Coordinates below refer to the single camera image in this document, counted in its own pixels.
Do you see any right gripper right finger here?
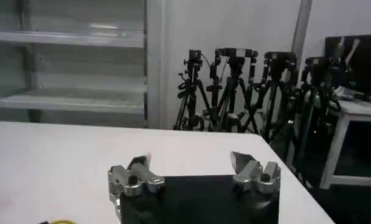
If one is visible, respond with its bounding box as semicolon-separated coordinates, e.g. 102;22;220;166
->
229;150;282;195

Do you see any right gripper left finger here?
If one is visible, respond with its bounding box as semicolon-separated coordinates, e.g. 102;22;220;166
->
107;153;166;198

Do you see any white folding table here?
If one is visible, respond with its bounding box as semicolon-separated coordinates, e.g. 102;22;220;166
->
0;121;337;224

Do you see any grey open shelf unit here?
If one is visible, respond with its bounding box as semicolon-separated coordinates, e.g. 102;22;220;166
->
0;0;165;130

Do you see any small white side table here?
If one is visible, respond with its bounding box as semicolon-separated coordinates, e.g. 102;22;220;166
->
318;99;371;191

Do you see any black monitor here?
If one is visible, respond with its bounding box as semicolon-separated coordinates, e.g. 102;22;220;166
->
324;33;371;100

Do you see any black camera tripod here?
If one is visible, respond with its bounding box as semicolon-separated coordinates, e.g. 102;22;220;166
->
257;51;299;145
290;55;344;186
205;46;263;135
172;49;212;132

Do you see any grey slanted wall conduit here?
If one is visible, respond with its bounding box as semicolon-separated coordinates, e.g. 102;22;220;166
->
290;0;313;63

